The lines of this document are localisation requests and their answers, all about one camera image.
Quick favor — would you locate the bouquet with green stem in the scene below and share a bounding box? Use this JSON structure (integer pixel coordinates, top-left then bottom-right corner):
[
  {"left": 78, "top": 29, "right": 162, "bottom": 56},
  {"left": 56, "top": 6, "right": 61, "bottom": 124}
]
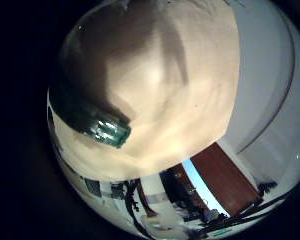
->
[{"left": 48, "top": 84, "right": 133, "bottom": 149}]

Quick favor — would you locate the white whiteboard panel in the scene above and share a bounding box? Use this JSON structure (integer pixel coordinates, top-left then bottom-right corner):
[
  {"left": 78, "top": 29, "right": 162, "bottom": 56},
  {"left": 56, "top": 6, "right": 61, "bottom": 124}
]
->
[{"left": 219, "top": 0, "right": 300, "bottom": 188}]

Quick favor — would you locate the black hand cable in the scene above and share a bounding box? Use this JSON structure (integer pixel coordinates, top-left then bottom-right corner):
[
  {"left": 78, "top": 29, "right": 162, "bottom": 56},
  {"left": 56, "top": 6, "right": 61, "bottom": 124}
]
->
[{"left": 199, "top": 189, "right": 294, "bottom": 234}]

